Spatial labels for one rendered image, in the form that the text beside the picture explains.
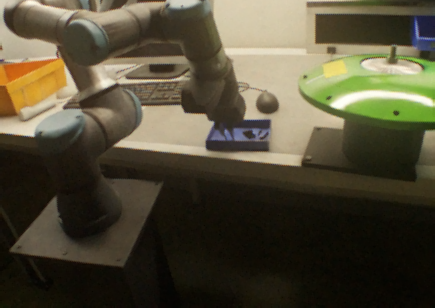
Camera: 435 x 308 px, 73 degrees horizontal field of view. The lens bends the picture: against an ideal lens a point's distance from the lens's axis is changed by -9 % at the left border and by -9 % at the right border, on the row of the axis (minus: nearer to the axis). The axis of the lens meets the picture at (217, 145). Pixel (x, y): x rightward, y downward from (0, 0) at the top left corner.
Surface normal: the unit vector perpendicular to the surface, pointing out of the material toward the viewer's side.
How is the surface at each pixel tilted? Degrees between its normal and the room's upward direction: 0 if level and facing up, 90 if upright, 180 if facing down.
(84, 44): 91
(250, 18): 90
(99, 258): 0
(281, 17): 90
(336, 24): 90
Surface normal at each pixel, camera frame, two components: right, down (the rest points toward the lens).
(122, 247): -0.10, -0.87
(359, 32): -0.34, 0.49
